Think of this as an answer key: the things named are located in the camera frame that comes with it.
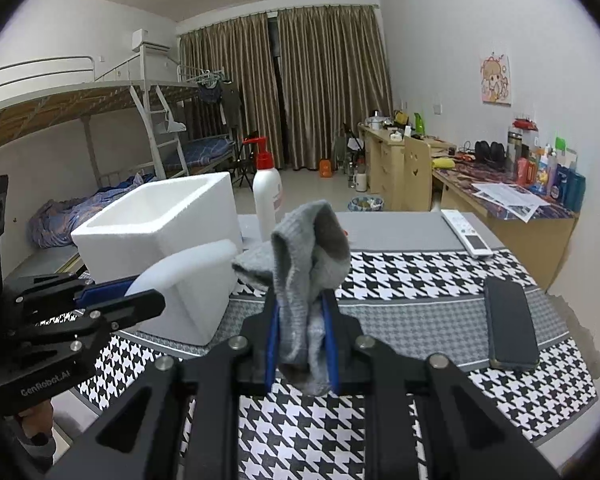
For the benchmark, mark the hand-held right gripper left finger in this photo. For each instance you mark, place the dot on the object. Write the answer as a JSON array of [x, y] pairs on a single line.
[[270, 360]]

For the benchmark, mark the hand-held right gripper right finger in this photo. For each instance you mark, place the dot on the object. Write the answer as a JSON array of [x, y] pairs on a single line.
[[334, 360]]

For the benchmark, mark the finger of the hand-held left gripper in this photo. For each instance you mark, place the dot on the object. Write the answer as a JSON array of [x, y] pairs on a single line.
[[130, 305], [100, 294]]

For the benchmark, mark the grey sock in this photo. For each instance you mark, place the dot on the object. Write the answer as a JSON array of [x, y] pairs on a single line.
[[300, 270]]

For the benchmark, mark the white foam box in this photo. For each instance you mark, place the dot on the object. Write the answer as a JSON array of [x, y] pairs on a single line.
[[200, 220]]

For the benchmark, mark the person's left hand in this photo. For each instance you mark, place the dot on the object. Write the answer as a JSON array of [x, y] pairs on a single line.
[[36, 420]]

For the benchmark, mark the blue patterned quilt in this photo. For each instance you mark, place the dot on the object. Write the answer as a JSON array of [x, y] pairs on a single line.
[[80, 205]]

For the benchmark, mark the grey trash bin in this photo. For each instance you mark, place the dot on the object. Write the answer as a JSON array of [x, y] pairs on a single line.
[[366, 204]]

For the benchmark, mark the white pump lotion bottle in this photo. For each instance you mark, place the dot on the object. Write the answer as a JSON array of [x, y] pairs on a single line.
[[266, 195]]

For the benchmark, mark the blue plaid mattress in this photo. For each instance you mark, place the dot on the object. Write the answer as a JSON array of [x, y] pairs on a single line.
[[205, 150]]

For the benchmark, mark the black folding chair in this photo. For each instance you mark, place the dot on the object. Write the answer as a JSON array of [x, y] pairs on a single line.
[[240, 170], [351, 142]]

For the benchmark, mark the black smartphone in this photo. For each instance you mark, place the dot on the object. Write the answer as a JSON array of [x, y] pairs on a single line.
[[510, 325]]

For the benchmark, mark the white jug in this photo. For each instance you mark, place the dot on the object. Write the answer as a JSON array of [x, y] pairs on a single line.
[[361, 182]]

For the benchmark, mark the white remote control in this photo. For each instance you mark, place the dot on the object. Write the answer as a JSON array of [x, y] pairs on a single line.
[[465, 232]]

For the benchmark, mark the orange plastic container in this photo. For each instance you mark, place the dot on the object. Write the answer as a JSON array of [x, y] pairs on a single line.
[[326, 169]]

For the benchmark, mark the white metal bunk bed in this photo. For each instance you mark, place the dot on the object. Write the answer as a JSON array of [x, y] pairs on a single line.
[[180, 90], [55, 105]]

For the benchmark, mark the wooden chair with smiley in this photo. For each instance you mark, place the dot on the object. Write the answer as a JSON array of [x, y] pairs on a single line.
[[417, 180]]

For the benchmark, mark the light wooden desk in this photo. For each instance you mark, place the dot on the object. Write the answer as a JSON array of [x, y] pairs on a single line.
[[385, 165]]

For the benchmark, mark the printed desk mat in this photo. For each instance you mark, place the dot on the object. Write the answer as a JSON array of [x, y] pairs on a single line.
[[462, 177]]

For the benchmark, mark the yellow cloth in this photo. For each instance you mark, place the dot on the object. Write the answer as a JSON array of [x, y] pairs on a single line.
[[442, 163]]

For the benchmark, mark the blue hanging garment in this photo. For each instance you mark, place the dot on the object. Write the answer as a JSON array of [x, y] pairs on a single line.
[[209, 94]]

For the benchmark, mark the dark hanging shirt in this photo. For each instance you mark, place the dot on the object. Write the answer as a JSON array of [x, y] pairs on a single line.
[[231, 102]]

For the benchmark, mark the wooden desk with printed mat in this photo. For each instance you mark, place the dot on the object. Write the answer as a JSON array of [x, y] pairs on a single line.
[[530, 245]]

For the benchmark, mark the printed paper sheets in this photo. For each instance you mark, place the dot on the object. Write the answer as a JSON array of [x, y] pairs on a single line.
[[510, 199]]

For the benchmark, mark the brown curtain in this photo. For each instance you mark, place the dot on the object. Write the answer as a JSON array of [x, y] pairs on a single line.
[[335, 85], [235, 90]]

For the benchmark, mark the white rice cooker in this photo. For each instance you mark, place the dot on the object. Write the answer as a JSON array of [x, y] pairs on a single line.
[[375, 122]]

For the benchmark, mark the green kettle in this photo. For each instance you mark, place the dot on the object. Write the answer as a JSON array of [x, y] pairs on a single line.
[[419, 124]]

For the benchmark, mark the white air conditioner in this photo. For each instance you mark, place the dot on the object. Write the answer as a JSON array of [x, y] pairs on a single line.
[[150, 40]]

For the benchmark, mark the black headphones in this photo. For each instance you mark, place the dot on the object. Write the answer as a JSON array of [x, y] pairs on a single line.
[[490, 152]]

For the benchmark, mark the row of toiletry bottles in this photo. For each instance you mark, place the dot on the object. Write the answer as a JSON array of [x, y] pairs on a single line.
[[550, 175]]

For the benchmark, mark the cartoon wall poster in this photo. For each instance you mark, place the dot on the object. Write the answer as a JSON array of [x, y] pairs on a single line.
[[495, 79]]

